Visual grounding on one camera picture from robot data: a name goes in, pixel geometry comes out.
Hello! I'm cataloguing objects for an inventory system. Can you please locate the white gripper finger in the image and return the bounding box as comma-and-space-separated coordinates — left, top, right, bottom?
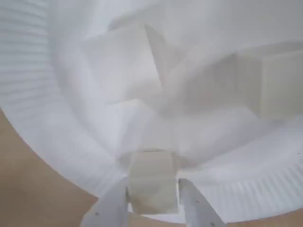
80, 179, 130, 227
178, 177, 224, 227

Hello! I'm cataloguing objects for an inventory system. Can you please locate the white cube block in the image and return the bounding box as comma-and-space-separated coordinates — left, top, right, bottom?
79, 22, 165, 106
126, 149, 179, 215
233, 42, 303, 122

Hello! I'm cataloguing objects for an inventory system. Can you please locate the white paper plate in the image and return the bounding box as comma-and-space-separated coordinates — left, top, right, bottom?
0, 0, 303, 224

